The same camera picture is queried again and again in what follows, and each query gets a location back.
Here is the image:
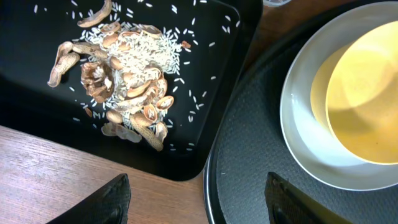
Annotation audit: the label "yellow bowl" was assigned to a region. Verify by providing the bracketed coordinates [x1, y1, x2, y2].
[310, 21, 397, 165]

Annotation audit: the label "food scraps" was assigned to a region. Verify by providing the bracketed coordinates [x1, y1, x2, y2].
[32, 0, 242, 153]

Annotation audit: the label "clear plastic bin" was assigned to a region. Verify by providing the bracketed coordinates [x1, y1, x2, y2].
[263, 0, 291, 7]

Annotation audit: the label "black rectangular tray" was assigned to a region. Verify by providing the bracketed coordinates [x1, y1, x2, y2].
[1, 0, 263, 180]

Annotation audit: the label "round black tray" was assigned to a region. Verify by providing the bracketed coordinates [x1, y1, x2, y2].
[204, 1, 397, 223]

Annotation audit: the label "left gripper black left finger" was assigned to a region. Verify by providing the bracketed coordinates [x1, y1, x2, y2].
[49, 174, 131, 224]

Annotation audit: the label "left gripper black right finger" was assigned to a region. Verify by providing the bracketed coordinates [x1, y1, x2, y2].
[264, 172, 350, 224]

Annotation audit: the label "grey-green ceramic plate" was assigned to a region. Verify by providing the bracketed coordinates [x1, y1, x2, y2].
[280, 1, 397, 191]

